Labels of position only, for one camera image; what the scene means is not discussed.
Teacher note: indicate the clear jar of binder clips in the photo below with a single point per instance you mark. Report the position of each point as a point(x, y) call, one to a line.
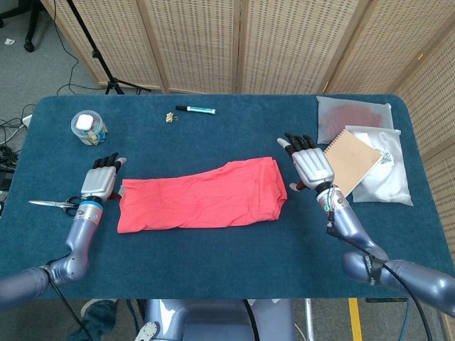
point(93, 138)

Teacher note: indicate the kraft spiral notebook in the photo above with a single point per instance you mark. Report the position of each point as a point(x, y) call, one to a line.
point(355, 160)

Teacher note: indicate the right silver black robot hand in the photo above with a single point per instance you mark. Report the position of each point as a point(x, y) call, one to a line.
point(313, 167)

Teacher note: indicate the silver table leg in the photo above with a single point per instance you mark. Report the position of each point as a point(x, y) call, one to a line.
point(309, 319)

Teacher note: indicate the coral red t-shirt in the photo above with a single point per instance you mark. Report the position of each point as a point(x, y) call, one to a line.
point(199, 199)

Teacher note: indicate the white power strip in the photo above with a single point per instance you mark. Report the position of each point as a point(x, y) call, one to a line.
point(27, 121)

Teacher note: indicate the blue-grey robot torso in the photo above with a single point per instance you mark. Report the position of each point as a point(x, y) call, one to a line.
point(213, 319)

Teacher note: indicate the gold binder clip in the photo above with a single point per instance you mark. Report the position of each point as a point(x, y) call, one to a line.
point(171, 118)

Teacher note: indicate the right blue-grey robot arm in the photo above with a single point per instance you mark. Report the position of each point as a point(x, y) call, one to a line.
point(359, 245)

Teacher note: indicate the white paper scrap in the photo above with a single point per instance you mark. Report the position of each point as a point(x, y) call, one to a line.
point(9, 41)

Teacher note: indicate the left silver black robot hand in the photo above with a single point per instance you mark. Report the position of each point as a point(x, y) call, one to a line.
point(97, 183)

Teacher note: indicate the black office chair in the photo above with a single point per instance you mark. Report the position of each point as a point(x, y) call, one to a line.
point(31, 35)

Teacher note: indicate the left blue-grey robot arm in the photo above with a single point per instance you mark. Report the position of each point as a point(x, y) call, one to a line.
point(81, 238)

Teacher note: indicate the wicker folding screen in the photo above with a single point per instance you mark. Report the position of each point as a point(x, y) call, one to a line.
point(199, 42)

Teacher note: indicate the frosted pouch with red garment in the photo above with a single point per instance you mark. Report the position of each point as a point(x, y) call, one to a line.
point(341, 113)

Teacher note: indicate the blue table cloth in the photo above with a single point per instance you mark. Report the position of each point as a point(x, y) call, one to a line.
point(213, 270)

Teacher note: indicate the black tripod stand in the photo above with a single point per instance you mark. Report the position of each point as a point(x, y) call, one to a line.
point(96, 55)

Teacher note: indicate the frosted pouch with white garment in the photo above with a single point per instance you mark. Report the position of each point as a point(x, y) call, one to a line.
point(387, 177)

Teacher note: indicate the green white marker pen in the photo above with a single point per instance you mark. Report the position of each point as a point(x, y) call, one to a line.
point(199, 110)

